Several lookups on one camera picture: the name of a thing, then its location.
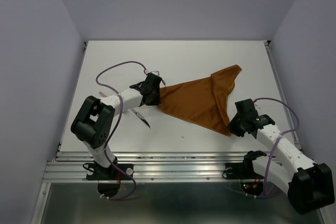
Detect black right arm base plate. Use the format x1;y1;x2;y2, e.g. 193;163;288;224
222;151;267;179

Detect pink handled fork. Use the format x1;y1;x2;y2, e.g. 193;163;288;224
98;91;129;114

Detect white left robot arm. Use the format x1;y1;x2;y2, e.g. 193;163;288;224
70;72;162;179

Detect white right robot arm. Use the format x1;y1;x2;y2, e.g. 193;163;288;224
223;99;335;215

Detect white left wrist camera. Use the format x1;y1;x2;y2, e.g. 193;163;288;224
146;70;160;76

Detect orange brown cloth napkin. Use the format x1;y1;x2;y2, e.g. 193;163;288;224
157;65;242;136

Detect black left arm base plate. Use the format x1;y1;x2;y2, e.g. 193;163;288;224
83;163;131;181

